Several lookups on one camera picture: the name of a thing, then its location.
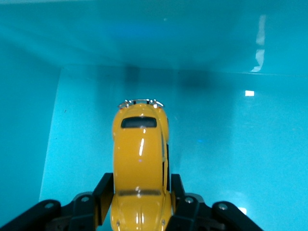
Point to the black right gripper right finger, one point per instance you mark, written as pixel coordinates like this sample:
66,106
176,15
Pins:
197,216

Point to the turquoise plastic bin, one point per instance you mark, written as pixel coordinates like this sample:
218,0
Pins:
228,144

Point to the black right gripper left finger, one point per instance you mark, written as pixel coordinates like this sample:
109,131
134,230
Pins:
81,211

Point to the yellow beetle toy car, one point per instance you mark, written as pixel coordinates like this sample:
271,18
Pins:
139,156

